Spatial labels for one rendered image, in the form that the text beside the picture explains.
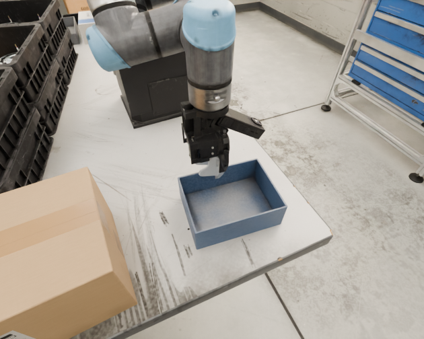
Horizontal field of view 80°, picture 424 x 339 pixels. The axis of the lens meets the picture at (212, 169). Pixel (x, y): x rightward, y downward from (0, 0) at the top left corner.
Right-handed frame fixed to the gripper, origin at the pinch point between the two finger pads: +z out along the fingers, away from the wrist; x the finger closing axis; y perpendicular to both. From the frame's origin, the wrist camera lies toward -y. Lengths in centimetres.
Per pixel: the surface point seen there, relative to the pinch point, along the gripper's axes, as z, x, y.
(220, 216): 4.9, 8.8, 2.5
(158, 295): 5.3, 21.2, 19.1
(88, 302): -4.8, 22.3, 28.0
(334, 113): 75, -95, -133
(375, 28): 10, -90, -132
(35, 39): -17, -51, 39
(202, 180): 1.2, 0.2, 4.2
